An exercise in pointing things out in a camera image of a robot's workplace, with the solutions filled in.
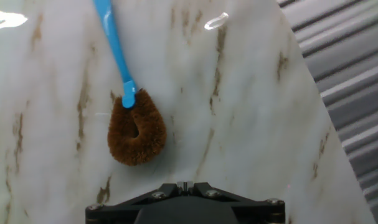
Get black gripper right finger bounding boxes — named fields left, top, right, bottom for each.
left=186, top=182, right=286, bottom=224

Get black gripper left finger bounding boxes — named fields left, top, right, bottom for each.
left=85, top=182, right=187, bottom=224

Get blue handled brown bristle brush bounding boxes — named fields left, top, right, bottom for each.
left=93, top=0, right=168, bottom=167

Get marble pattern table sheet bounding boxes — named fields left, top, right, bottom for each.
left=0, top=0, right=376, bottom=224

